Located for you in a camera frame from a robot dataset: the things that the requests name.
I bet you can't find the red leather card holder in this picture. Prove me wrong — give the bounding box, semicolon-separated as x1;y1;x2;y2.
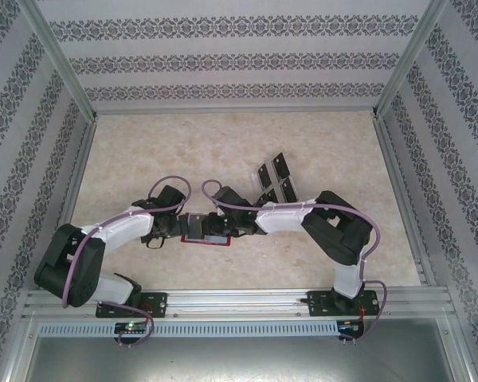
180;233;233;248

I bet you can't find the clear acrylic card stand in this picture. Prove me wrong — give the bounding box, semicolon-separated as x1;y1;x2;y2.
248;151;300;208

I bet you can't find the grey metal sheet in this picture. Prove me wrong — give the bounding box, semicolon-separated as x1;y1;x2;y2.
23;336;469;382

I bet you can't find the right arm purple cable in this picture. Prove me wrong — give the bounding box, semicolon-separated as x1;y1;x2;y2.
201;180;390;346

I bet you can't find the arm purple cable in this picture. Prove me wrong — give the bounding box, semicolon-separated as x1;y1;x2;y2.
201;180;390;346
61;174;193;348

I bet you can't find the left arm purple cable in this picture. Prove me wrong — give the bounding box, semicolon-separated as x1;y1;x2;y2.
61;174;193;348

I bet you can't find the wide aluminium mounting rail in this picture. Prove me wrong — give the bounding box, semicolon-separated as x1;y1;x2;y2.
22;288;460;320

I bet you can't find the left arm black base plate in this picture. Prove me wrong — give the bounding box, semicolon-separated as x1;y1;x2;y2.
95;291;169;319

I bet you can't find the aluminium table side rail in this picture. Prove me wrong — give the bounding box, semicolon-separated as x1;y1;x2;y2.
372;117;439;287
38;119;100;290

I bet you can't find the slotted grey cable duct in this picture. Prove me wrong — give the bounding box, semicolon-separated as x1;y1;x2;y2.
37;320;340;337

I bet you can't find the thin aluminium frame rail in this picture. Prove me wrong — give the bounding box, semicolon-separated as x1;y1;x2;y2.
93;106;378;117

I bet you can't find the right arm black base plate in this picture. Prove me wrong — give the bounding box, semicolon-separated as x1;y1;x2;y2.
307;290;382;318

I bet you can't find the aluminium frame post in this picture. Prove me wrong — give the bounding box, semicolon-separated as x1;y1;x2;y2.
20;0;100;123
370;0;450;119

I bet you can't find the aluminium frame leg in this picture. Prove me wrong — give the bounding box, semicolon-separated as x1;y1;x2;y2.
437;314;478;382
0;314;41;382

